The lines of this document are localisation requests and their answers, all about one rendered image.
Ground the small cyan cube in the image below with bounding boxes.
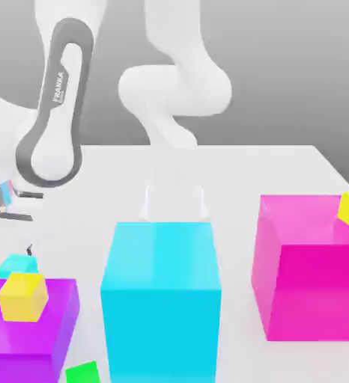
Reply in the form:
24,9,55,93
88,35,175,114
0,253,40,280

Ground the large cyan box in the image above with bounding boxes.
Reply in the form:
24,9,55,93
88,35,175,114
100,221,222,383

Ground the small green cube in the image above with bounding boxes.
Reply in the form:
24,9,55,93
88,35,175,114
64,360,101,383

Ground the large purple box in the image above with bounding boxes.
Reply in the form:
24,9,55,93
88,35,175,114
0,278,81,383

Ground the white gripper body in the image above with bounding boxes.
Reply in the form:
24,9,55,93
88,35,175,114
0,221,40,257

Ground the large magenta box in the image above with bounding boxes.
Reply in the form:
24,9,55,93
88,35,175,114
251,194,349,343

